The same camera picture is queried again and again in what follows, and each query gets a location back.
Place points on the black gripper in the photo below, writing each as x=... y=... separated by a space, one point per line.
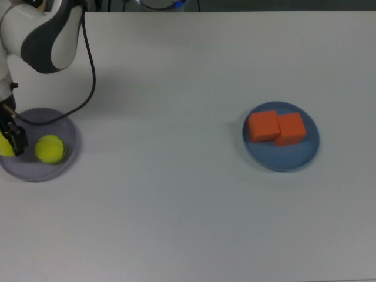
x=7 y=102

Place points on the orange cube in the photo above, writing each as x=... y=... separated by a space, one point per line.
x=292 y=130
x=263 y=126

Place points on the yellow tennis ball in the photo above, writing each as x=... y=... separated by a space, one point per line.
x=50 y=148
x=5 y=147

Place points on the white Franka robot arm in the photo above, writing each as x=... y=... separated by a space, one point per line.
x=44 y=38

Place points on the purple plate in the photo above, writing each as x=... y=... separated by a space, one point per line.
x=35 y=170

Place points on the blue plate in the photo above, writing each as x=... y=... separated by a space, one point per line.
x=282 y=160

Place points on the white round base blue light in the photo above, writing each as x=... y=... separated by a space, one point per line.
x=161 y=3

